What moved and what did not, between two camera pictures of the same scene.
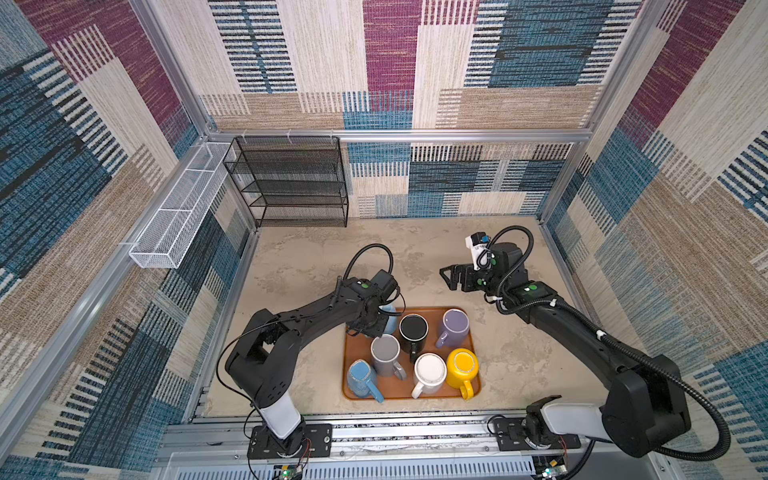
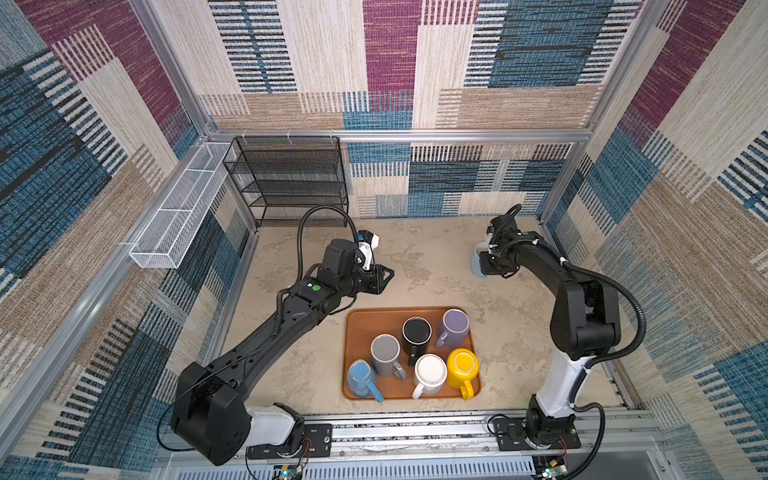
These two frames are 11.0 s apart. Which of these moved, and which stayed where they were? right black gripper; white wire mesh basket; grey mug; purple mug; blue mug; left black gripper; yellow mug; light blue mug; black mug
Moved: right black gripper; left black gripper; light blue mug
Stayed: white wire mesh basket; yellow mug; blue mug; black mug; purple mug; grey mug
